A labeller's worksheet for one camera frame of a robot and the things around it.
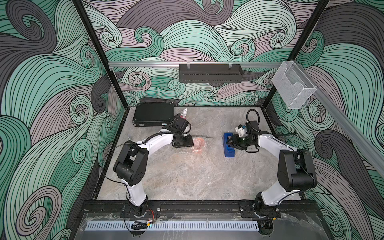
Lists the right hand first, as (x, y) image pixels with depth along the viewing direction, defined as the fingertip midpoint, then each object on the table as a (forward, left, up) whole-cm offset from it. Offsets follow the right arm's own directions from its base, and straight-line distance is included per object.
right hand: (228, 143), depth 91 cm
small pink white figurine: (+27, +28, 0) cm, 39 cm away
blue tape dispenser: (-4, 0, -1) cm, 4 cm away
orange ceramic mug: (-1, +18, +1) cm, 18 cm away
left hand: (-1, +23, +3) cm, 23 cm away
